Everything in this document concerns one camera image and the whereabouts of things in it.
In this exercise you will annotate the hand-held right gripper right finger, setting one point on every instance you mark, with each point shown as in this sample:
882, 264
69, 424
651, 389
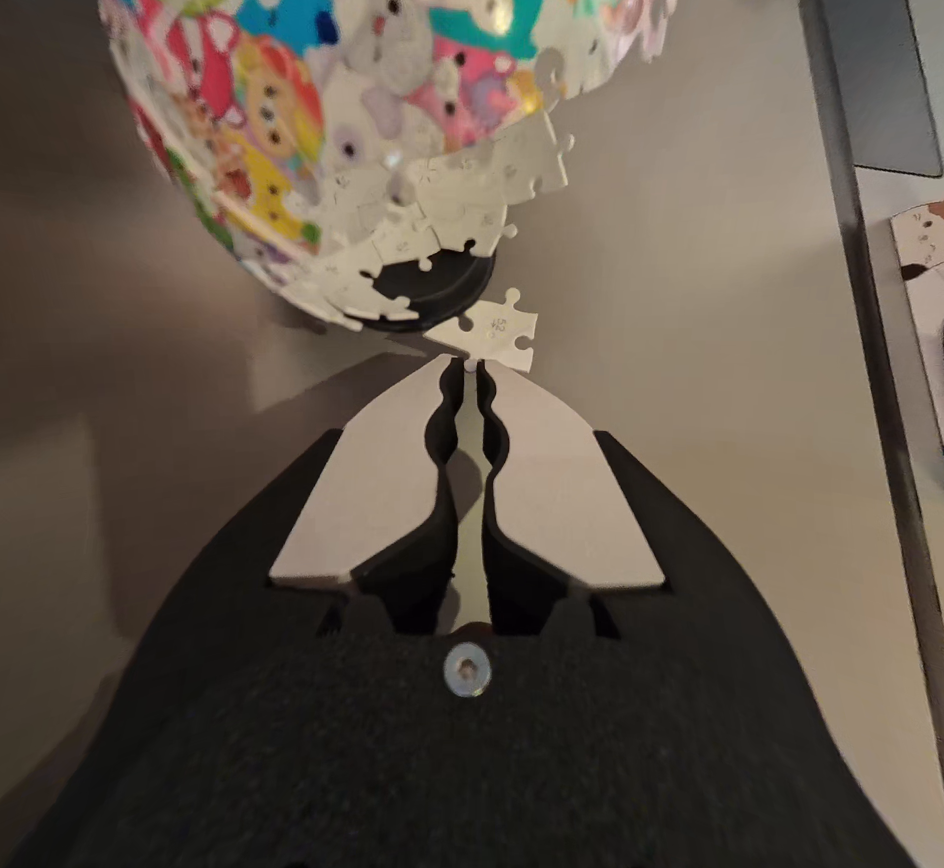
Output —
568, 506

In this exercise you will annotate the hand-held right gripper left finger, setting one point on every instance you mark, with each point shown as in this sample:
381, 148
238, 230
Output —
369, 506

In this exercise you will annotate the white puzzle piece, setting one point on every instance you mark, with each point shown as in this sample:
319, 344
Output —
494, 337

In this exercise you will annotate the round black ball stand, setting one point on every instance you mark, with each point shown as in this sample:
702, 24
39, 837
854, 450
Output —
442, 289

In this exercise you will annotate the colourful puzzle ball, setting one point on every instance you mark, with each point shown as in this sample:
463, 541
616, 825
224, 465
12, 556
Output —
332, 71

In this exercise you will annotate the puzzle box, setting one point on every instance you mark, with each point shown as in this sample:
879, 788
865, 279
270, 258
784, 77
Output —
922, 337

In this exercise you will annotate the grey rounded pad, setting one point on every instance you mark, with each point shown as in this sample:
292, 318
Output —
885, 71

